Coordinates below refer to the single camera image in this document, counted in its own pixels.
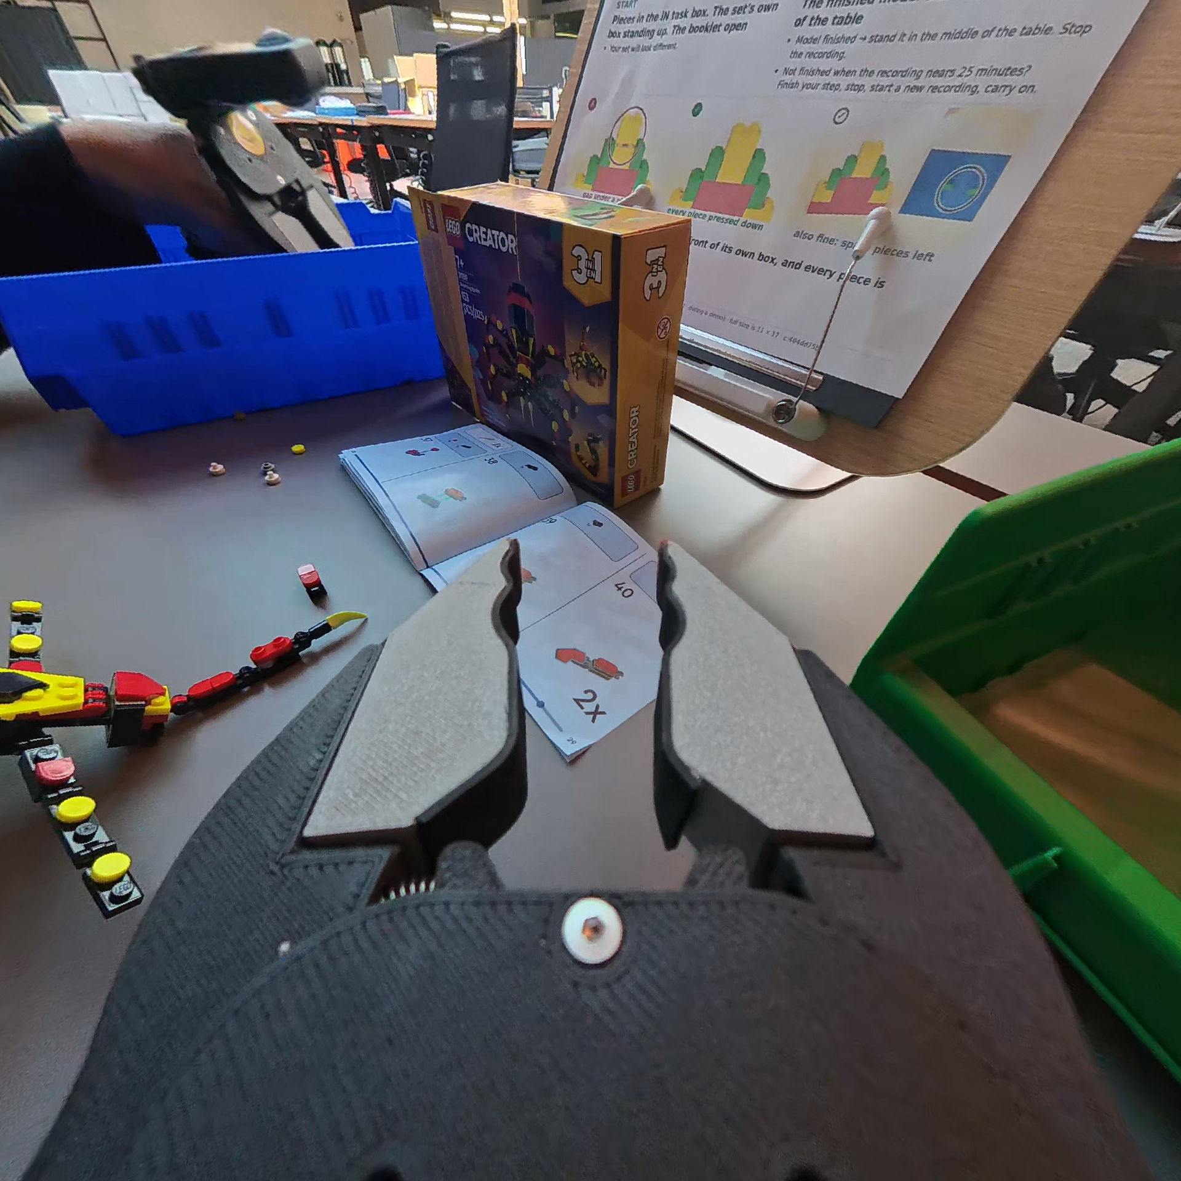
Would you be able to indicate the open instruction booklet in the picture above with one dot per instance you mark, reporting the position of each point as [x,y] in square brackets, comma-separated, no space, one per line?
[461,498]

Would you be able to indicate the small red black lego piece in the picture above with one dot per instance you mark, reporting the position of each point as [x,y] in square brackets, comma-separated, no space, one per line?
[312,580]

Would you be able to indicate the person's left forearm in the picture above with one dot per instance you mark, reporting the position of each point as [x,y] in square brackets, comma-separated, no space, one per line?
[46,203]

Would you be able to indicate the black yellow red lego model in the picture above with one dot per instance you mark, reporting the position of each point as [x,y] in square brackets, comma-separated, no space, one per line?
[129,697]

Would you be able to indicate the silver paper ledge rail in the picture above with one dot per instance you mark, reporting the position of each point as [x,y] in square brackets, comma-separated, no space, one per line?
[728,383]

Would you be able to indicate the yellow lego set box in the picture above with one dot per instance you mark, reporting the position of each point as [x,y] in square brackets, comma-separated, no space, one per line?
[544,323]

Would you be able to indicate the person's left hand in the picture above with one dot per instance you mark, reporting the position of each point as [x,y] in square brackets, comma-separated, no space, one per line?
[188,185]

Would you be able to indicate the green plastic bin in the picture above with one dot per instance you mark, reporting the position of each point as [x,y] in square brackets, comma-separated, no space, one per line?
[1033,646]

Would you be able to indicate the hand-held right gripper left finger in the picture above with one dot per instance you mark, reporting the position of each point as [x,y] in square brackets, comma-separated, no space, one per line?
[415,729]

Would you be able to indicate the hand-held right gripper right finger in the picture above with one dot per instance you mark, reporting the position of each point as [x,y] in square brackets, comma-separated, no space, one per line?
[756,729]

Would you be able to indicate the background office desk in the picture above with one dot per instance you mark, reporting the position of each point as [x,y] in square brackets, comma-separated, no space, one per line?
[387,124]

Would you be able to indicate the blue plastic bin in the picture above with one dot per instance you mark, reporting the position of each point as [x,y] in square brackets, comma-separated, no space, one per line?
[230,332]

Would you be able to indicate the pale stand base plate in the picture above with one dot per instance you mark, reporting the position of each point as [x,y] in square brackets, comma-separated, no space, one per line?
[738,448]

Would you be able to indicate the stack of white boxes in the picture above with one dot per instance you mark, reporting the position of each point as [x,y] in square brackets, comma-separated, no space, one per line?
[111,98]

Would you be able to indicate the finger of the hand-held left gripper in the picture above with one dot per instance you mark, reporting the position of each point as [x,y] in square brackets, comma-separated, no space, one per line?
[313,231]
[263,162]

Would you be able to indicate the instruction sheet on wooden stand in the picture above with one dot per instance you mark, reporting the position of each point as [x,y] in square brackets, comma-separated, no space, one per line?
[1015,304]

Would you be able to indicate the black office chair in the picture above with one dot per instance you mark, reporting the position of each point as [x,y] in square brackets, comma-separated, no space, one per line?
[475,112]

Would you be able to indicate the printed instruction sheet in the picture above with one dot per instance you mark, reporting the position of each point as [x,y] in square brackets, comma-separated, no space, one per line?
[829,167]

